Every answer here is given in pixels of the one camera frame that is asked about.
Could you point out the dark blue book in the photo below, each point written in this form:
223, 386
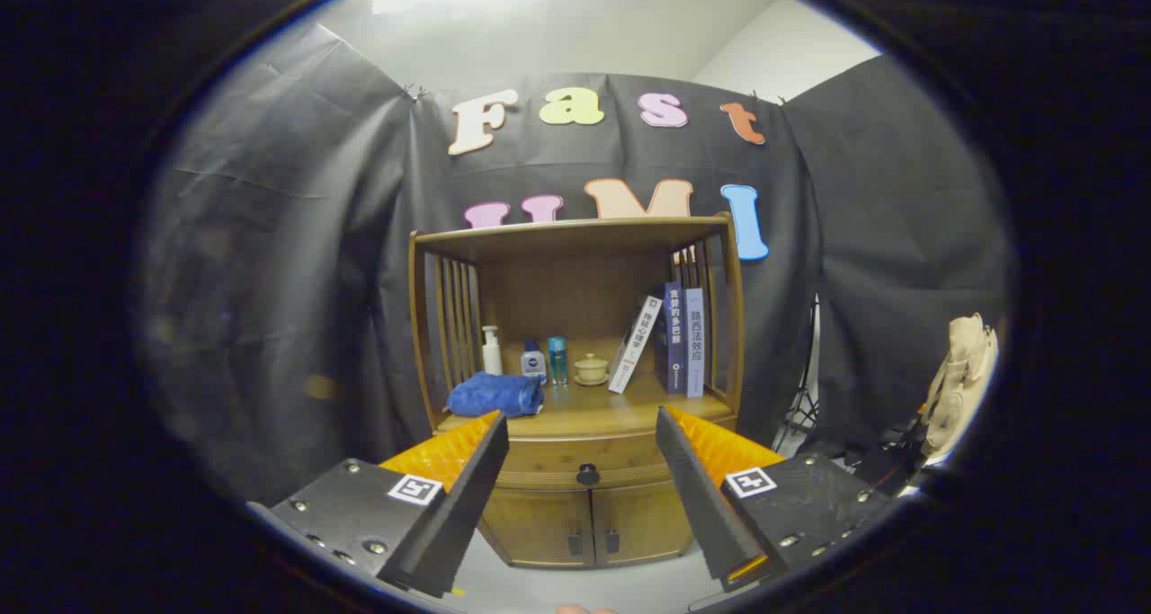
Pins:
673, 344

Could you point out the wooden cabinet door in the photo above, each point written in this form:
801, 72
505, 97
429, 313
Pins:
539, 524
643, 524

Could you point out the pale blue book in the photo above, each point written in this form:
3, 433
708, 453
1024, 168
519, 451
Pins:
695, 344

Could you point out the clear blue bottle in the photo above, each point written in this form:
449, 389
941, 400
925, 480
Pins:
558, 362

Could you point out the wooden drawer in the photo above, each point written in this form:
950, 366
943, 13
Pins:
557, 461

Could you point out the wooden countertop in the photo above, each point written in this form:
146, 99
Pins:
620, 407

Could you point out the beige cloth bag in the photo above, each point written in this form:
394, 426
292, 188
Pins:
962, 380

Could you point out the black tripod stand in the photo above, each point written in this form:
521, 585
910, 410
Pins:
800, 416

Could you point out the wooden cabinet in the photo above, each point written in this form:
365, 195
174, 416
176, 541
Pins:
575, 299

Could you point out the white bottle with blue cap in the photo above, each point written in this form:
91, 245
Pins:
533, 362

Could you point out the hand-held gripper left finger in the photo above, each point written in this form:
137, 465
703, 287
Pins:
459, 515

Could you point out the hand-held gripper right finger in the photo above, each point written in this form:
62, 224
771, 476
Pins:
697, 506

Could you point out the beige lidded tea cup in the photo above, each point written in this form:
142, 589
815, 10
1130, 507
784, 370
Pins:
591, 369

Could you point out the blue folded towel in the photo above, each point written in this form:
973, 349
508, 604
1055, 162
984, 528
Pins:
495, 395

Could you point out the white book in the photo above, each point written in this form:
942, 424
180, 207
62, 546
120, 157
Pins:
634, 344

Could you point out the white pump bottle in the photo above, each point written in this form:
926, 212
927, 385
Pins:
492, 358

